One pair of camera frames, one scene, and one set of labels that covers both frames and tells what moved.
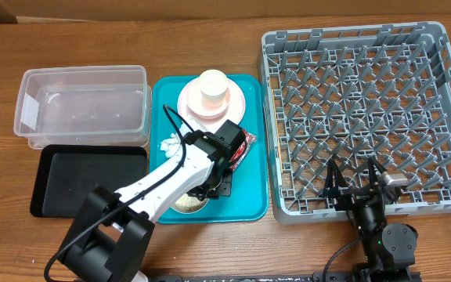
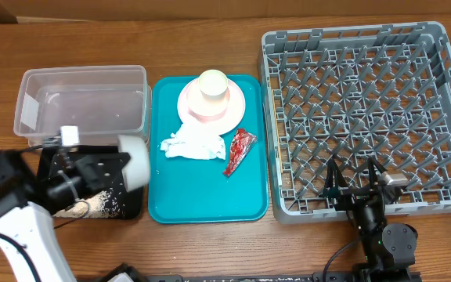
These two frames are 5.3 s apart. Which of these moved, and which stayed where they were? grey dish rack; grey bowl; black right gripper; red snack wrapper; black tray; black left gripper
Moved: grey bowl; black left gripper
Stayed: red snack wrapper; grey dish rack; black tray; black right gripper
